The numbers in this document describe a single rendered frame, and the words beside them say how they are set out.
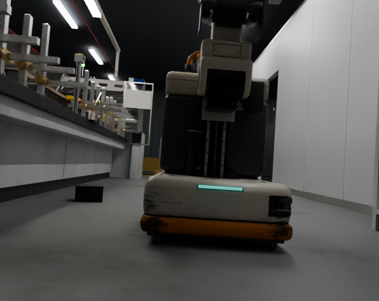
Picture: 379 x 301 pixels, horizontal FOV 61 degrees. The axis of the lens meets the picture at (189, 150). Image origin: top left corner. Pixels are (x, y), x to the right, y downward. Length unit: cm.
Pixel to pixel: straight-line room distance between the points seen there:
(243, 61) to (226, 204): 60
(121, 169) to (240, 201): 486
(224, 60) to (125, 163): 482
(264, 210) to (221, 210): 18
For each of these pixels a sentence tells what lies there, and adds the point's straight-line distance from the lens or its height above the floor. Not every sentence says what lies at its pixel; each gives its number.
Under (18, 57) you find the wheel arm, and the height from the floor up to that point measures 81.
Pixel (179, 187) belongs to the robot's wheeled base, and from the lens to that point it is 132.
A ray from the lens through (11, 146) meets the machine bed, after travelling 246.
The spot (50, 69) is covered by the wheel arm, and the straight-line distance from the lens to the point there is 207.
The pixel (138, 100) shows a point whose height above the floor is 143.
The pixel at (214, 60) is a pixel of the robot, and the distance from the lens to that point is 143.
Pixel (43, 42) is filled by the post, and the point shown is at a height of 104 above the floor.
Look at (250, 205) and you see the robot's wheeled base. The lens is 136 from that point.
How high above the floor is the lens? 34
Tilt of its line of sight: 2 degrees up
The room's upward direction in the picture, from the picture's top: 4 degrees clockwise
